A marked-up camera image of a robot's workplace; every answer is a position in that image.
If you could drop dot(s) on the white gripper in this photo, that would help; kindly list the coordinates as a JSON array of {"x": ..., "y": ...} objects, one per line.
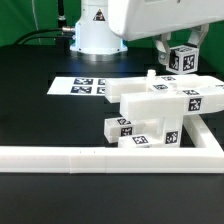
[{"x": 137, "y": 19}]

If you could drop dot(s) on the white chair back frame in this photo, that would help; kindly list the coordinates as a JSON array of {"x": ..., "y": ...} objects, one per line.
[{"x": 203, "y": 94}]

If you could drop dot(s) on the white chair seat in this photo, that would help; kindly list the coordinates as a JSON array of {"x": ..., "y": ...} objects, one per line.
[{"x": 160, "y": 126}]

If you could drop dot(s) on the small white marker block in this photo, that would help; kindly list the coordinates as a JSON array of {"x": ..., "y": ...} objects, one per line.
[{"x": 114, "y": 128}]

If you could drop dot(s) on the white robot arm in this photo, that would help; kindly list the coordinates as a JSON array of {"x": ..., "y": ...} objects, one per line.
[{"x": 105, "y": 24}]

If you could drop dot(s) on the white marker base sheet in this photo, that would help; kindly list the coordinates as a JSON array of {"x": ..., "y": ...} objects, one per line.
[{"x": 77, "y": 86}]

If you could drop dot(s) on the white U-shaped obstacle frame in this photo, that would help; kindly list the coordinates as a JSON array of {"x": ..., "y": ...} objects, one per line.
[{"x": 206, "y": 156}]

